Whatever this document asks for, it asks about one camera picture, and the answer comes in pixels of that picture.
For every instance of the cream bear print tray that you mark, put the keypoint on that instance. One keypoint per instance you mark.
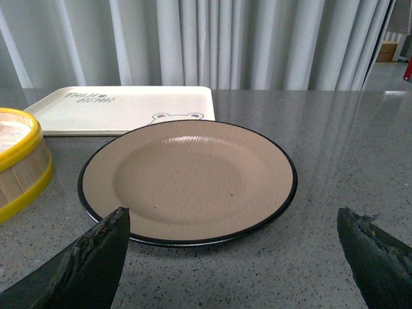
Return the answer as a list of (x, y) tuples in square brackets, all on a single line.
[(115, 110)]

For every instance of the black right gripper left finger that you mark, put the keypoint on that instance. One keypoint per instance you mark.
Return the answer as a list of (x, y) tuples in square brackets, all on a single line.
[(85, 274)]

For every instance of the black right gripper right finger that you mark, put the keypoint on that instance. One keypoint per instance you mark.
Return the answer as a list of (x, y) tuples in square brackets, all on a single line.
[(380, 263)]

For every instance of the cardboard box in background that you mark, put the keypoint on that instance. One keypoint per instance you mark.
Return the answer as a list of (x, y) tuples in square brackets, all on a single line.
[(387, 51)]

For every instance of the grey pleated curtain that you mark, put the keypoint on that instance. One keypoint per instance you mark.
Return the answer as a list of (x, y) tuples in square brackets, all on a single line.
[(260, 45)]

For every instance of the white steamer liner cloth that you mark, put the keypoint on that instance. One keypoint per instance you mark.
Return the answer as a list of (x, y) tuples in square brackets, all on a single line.
[(12, 133)]

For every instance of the beige plate with black rim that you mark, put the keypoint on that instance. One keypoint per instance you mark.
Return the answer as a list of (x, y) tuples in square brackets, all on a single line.
[(189, 183)]

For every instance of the yellow rimmed wooden steamer basket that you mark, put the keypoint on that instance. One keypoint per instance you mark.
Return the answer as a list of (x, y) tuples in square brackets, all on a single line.
[(26, 168)]

